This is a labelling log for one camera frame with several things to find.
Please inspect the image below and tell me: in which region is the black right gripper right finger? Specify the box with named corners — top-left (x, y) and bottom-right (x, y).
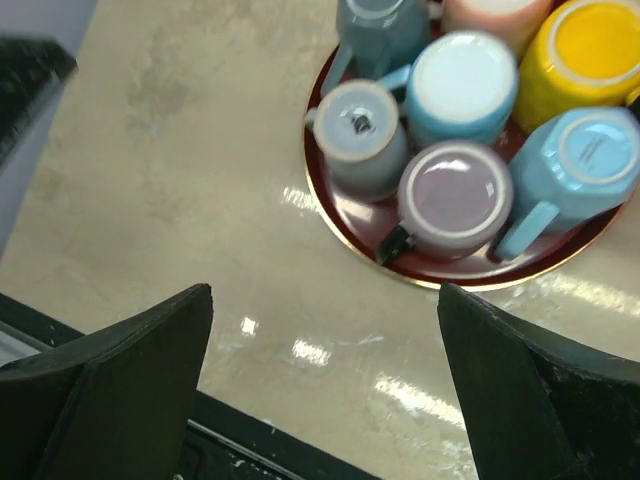
top-left (437, 283), bottom-right (639, 479)

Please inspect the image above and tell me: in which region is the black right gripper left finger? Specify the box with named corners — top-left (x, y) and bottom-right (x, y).
top-left (1, 284), bottom-right (213, 479)

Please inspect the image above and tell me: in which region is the lilac mug black handle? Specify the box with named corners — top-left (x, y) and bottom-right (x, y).
top-left (374, 140), bottom-right (514, 265)

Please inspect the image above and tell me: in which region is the light blue faceted mug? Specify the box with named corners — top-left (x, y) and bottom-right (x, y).
top-left (495, 107), bottom-right (639, 260)

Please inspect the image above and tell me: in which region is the blue mug white base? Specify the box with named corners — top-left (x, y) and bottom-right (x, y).
top-left (378, 30), bottom-right (519, 149)

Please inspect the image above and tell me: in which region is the grey footed mug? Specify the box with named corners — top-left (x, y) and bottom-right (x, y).
top-left (304, 79), bottom-right (410, 202)

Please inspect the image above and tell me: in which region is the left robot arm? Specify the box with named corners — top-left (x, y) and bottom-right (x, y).
top-left (1, 35), bottom-right (77, 163)

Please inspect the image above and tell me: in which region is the pink mug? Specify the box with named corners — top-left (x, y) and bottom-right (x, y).
top-left (441, 0), bottom-right (553, 60)

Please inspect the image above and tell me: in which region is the dark teal faceted mug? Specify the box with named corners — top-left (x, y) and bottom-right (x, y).
top-left (320, 0), bottom-right (432, 95)

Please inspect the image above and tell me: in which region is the round red lacquer tray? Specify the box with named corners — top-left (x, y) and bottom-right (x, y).
top-left (305, 31), bottom-right (639, 265)

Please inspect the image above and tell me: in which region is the yellow mug black handle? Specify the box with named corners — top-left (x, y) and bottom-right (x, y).
top-left (512, 0), bottom-right (639, 134)

